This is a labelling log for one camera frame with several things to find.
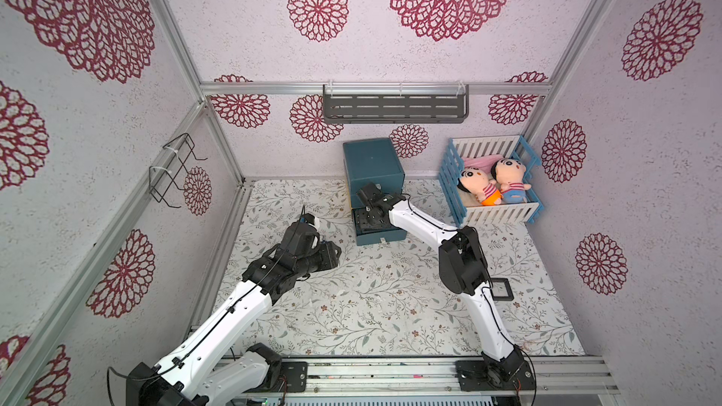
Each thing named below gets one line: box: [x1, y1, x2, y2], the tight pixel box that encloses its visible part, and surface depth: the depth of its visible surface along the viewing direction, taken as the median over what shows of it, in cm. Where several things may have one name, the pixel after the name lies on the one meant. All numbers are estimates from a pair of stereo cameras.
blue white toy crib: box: [438, 134, 544, 227], surface depth 105 cm
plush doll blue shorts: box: [490, 157, 533, 203], surface depth 104 cm
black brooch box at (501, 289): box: [489, 277, 515, 301], surface depth 91 cm
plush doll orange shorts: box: [456, 168, 503, 206], surface depth 105 cm
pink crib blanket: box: [461, 154, 504, 172], surface depth 115 cm
